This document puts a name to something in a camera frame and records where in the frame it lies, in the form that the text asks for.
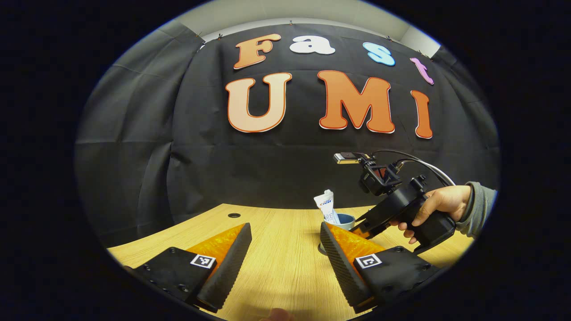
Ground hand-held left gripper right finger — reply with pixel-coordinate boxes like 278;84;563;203
319;221;448;314

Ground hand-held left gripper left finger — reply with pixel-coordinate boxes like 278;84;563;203
123;222;253;313

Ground light blue cup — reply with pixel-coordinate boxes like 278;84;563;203
318;213;357;256

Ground white toothpaste tube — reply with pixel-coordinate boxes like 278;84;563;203
313;189;341;225

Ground wooden desktop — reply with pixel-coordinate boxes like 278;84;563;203
107;204;474;321

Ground black backdrop cloth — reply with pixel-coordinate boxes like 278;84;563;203
75;20;500;248

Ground white cable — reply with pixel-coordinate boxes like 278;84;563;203
401;159;457;187

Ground black cable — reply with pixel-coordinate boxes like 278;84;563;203
372;149;452;186

